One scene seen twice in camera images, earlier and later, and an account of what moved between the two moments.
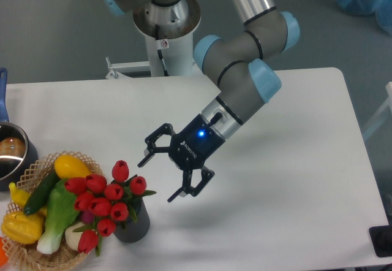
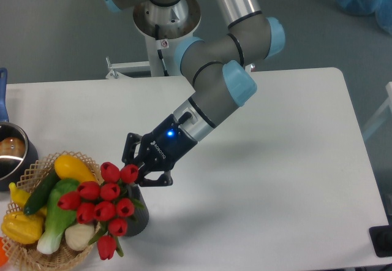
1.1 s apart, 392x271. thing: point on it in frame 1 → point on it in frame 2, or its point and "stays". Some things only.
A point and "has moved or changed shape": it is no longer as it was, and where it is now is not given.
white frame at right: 380,114 stays
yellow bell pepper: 22,228 stays
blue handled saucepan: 18,152 stays
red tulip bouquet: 109,202 has moved or changed shape
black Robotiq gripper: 190,148 → 160,150
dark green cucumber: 39,197 stays
